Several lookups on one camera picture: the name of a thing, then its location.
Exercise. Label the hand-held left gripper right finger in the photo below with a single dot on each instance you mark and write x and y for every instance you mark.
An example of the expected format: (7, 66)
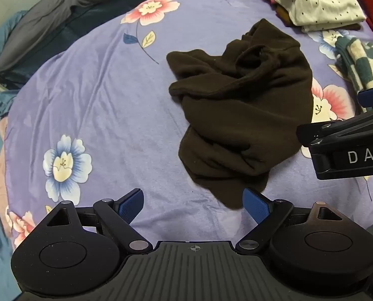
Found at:
(257, 207)

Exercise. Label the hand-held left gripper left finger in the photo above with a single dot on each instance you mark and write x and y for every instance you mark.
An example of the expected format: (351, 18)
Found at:
(130, 206)

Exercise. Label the dark brown garment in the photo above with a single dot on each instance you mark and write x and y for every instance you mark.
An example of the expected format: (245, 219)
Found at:
(236, 116)

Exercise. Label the green checkered cloth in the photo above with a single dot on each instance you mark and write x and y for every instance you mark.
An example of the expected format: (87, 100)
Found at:
(362, 65)

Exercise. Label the purple floral bed sheet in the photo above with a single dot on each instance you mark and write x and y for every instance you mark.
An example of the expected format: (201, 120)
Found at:
(95, 116)

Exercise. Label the white dotted garment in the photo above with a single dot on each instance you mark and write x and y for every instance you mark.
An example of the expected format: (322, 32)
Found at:
(324, 3)

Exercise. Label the mustard brown garment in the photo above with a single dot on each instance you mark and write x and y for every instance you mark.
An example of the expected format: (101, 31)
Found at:
(283, 16)

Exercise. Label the magenta garment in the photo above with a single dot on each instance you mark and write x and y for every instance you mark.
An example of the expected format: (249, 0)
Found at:
(272, 1)

